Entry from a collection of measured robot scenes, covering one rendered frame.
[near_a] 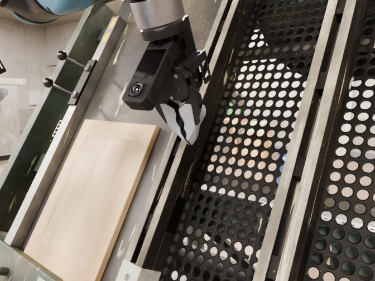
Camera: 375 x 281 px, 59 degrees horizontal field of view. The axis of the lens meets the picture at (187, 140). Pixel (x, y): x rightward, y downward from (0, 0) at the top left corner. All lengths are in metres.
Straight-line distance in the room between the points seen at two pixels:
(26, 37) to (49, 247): 12.87
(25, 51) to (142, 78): 13.25
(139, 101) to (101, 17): 1.27
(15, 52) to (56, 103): 11.97
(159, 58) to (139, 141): 0.52
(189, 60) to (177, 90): 0.05
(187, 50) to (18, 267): 0.87
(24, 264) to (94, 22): 1.07
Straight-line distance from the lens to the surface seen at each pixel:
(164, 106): 0.56
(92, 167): 1.10
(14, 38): 13.55
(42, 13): 0.53
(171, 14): 0.50
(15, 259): 1.21
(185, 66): 0.52
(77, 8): 0.43
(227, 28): 0.93
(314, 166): 0.63
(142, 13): 0.50
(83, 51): 1.62
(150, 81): 0.47
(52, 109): 1.53
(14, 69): 13.39
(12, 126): 8.17
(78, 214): 1.07
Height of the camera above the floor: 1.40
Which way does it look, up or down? 8 degrees down
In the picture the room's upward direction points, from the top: straight up
